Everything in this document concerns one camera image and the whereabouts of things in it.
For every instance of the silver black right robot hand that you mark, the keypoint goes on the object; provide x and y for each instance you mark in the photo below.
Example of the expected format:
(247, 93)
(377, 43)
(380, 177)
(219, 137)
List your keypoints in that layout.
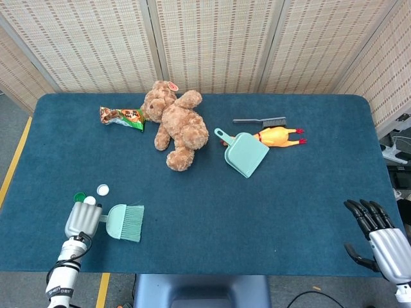
(388, 247)

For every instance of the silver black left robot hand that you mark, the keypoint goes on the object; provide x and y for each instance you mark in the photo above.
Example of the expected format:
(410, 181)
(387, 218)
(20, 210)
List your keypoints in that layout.
(82, 221)

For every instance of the white flat-topped bottle cap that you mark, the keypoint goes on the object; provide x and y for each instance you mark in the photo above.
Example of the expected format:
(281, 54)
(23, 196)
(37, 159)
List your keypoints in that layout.
(90, 200)

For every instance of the green bottle cap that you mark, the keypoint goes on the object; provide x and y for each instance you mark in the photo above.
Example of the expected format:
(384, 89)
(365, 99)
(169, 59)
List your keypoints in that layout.
(78, 195)

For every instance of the white hollow bottle cap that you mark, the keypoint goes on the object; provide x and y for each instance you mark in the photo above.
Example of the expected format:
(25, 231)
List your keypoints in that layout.
(103, 189)

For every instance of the small mint green broom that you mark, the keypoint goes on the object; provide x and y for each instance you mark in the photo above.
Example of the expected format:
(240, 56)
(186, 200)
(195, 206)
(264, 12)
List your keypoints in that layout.
(125, 223)

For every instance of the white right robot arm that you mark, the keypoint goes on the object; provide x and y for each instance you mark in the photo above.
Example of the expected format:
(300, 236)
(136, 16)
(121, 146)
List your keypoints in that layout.
(404, 293)

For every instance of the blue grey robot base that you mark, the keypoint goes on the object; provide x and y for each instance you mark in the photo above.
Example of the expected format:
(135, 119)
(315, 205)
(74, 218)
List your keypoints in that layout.
(202, 292)

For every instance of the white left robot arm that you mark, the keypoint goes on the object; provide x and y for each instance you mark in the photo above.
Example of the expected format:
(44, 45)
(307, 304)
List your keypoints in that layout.
(64, 276)

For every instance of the green orange snack bag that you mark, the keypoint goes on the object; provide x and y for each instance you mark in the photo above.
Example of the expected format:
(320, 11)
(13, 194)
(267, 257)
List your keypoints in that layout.
(125, 117)

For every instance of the blue felt table cover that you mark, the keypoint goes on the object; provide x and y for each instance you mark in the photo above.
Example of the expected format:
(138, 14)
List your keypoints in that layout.
(208, 208)

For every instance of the brown plush teddy bear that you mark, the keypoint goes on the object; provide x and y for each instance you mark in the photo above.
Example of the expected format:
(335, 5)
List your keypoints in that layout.
(180, 128)

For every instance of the yellow rubber chicken toy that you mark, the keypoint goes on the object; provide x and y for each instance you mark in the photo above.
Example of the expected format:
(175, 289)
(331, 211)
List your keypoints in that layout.
(279, 136)

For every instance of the mint green dustpan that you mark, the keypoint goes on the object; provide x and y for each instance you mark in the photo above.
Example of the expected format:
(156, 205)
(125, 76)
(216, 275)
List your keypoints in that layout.
(245, 154)

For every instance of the woven bamboo folding screen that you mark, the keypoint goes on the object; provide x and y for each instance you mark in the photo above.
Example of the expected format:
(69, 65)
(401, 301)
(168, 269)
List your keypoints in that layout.
(208, 41)

